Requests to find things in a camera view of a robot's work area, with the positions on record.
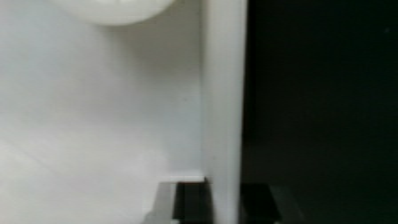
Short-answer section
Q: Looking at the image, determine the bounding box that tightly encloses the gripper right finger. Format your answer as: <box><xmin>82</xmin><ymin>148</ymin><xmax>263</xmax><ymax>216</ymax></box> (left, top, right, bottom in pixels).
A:
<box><xmin>240</xmin><ymin>183</ymin><xmax>307</xmax><ymax>224</ymax></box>

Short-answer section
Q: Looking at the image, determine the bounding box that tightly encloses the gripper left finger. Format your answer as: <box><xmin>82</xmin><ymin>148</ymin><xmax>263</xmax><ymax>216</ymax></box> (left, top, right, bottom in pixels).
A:
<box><xmin>142</xmin><ymin>178</ymin><xmax>210</xmax><ymax>224</ymax></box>

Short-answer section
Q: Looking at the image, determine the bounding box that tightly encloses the white square tabletop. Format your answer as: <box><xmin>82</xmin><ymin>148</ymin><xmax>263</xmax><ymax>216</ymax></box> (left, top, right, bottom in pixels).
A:
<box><xmin>0</xmin><ymin>0</ymin><xmax>249</xmax><ymax>224</ymax></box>

